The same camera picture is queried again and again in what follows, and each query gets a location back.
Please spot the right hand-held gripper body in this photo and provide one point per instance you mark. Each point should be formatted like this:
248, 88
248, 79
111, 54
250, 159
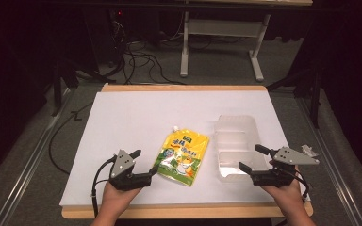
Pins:
290, 157

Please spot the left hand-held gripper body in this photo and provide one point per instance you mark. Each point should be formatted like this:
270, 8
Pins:
122, 163

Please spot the clear plastic container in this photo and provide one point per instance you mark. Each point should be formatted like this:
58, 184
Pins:
235, 138

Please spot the yellow spouted sauce pouch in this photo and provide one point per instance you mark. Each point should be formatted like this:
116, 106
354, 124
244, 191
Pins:
182, 157

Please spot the person's left hand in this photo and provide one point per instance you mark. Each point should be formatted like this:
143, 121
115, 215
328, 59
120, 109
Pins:
118, 199

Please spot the person's right hand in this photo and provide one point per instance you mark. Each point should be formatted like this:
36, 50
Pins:
287, 197

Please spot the crumpled white paper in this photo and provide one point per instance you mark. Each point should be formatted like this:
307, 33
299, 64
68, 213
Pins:
309, 150

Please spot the white table cover sheet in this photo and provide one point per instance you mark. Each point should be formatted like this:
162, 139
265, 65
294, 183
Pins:
138, 119

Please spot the black metal stand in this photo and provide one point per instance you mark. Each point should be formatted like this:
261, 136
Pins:
315, 94
56, 91

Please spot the black computer tower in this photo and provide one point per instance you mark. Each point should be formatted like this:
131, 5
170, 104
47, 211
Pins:
106, 37

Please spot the silver metal floor rail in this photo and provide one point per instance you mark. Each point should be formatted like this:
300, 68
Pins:
28, 166
336, 175

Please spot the white metal desk frame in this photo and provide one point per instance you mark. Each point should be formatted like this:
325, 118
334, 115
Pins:
223, 28

